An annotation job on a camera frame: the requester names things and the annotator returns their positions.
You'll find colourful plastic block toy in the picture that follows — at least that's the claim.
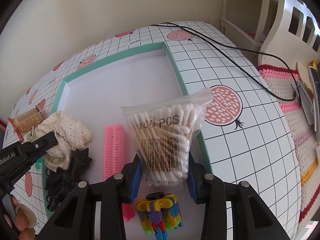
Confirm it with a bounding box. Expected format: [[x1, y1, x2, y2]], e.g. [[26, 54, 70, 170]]
[[136, 192, 183, 239]]

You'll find cotton swabs plastic bag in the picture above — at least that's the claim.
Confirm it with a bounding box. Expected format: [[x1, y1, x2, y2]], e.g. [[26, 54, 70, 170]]
[[122, 88, 213, 187]]

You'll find cream lace cloth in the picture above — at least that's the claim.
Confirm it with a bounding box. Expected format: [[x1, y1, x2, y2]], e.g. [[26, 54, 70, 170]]
[[34, 111, 92, 172]]

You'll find person's left hand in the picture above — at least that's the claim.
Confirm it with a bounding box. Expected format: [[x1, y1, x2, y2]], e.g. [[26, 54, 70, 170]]
[[4, 194, 36, 240]]

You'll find teal plastic hair clip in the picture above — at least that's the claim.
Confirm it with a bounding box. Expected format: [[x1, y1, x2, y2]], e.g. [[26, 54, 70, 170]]
[[34, 158, 43, 171]]

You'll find pink hair roller clip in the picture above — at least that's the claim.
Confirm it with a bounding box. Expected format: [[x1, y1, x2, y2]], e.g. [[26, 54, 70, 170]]
[[102, 124, 136, 222]]

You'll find orange snack packet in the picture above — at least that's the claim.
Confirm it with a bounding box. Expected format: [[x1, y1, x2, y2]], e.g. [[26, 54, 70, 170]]
[[8, 106, 48, 142]]

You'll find pomegranate grid bedsheet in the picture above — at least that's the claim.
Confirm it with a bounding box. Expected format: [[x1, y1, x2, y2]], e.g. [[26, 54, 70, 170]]
[[10, 21, 301, 238]]

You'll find crocheted striped blanket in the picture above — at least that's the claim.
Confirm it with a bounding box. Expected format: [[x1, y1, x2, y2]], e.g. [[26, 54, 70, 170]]
[[258, 64, 319, 229]]

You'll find grey device on blanket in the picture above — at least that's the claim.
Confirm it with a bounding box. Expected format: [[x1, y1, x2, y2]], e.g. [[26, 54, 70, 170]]
[[291, 66, 319, 145]]

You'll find black cable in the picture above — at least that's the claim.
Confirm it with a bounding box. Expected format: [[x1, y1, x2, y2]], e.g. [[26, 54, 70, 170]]
[[150, 22, 304, 102]]

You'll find white bed frame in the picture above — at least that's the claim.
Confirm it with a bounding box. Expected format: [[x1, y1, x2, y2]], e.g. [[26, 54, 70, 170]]
[[221, 0, 319, 69]]

